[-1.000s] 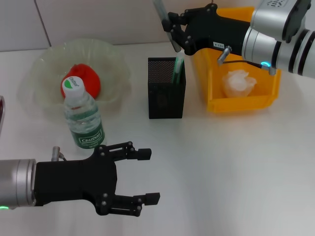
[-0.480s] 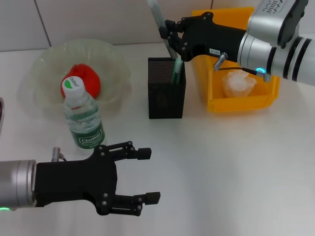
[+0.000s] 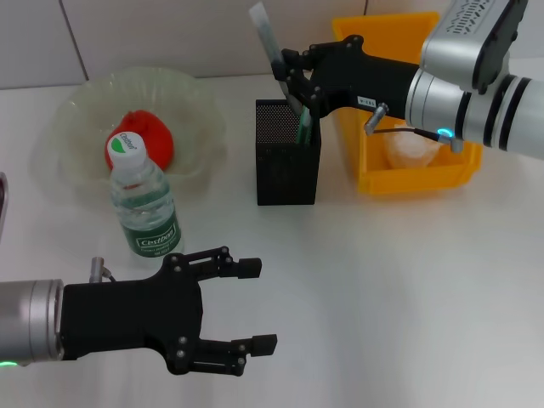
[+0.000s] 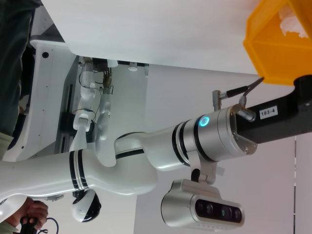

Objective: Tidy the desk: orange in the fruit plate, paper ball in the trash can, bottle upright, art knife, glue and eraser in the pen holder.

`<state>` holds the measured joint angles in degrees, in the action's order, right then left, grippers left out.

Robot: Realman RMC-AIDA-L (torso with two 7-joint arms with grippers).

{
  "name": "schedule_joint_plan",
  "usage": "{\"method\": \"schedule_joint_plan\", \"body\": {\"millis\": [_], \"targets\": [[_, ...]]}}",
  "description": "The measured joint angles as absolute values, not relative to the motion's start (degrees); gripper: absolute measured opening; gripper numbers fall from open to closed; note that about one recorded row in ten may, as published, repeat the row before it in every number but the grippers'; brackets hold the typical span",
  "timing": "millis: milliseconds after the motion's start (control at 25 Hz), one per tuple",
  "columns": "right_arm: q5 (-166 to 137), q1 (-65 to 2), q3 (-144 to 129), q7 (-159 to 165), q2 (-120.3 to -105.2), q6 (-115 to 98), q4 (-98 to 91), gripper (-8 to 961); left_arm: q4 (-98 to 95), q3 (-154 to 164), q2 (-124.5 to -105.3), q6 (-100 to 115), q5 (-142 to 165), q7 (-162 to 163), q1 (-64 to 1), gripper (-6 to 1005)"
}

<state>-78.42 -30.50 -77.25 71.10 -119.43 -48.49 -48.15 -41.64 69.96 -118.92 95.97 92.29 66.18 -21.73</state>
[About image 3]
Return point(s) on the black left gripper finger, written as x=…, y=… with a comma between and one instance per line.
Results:
x=264, y=345

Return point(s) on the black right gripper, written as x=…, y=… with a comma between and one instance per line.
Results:
x=365, y=81

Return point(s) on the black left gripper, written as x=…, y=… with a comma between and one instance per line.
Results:
x=132, y=314

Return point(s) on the mint green utility knife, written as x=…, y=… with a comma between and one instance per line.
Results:
x=305, y=127

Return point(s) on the grey marker pen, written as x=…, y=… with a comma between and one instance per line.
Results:
x=265, y=30

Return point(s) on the clear green-label water bottle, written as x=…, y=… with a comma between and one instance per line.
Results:
x=144, y=212

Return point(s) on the white paper ball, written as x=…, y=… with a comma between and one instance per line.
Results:
x=408, y=151

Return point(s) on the red-orange toy orange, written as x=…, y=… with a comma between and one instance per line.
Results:
x=157, y=132

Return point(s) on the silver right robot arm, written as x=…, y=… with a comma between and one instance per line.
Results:
x=480, y=110

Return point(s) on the black mesh pen holder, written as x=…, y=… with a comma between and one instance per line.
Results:
x=285, y=178

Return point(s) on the pale green glass fruit plate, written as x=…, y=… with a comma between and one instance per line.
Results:
x=191, y=119

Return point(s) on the yellow plastic bin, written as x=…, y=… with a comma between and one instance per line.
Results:
x=425, y=178

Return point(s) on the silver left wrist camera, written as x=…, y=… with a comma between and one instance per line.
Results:
x=3, y=204

